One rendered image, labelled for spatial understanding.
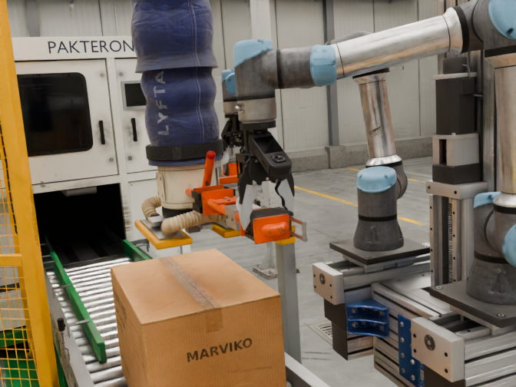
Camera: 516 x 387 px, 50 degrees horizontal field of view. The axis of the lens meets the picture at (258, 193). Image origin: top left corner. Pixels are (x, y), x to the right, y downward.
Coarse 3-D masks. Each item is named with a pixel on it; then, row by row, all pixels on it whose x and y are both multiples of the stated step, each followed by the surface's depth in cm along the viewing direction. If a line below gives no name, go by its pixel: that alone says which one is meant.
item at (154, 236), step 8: (152, 216) 168; (136, 224) 174; (144, 224) 168; (160, 224) 156; (144, 232) 161; (152, 232) 157; (160, 232) 156; (184, 232) 156; (152, 240) 151; (160, 240) 148; (168, 240) 148; (176, 240) 148; (184, 240) 149; (192, 240) 150; (160, 248) 147
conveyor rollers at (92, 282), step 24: (96, 264) 350; (120, 264) 347; (96, 288) 306; (72, 312) 267; (96, 312) 271; (96, 360) 219; (120, 360) 214; (96, 384) 195; (120, 384) 196; (288, 384) 186
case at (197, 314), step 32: (192, 256) 203; (224, 256) 200; (128, 288) 172; (160, 288) 170; (192, 288) 168; (224, 288) 166; (256, 288) 164; (128, 320) 167; (160, 320) 145; (192, 320) 148; (224, 320) 152; (256, 320) 156; (128, 352) 178; (160, 352) 146; (192, 352) 150; (224, 352) 153; (256, 352) 157; (128, 384) 189; (160, 384) 147; (192, 384) 151; (224, 384) 155; (256, 384) 159
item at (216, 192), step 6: (210, 186) 145; (216, 186) 145; (222, 186) 146; (192, 192) 142; (198, 192) 144; (204, 192) 136; (210, 192) 137; (216, 192) 137; (222, 192) 138; (228, 192) 139; (234, 192) 140; (198, 198) 137; (204, 198) 136; (210, 198) 137; (216, 198) 138; (222, 198) 138; (198, 204) 141; (204, 204) 137; (198, 210) 138; (204, 210) 137; (210, 210) 137
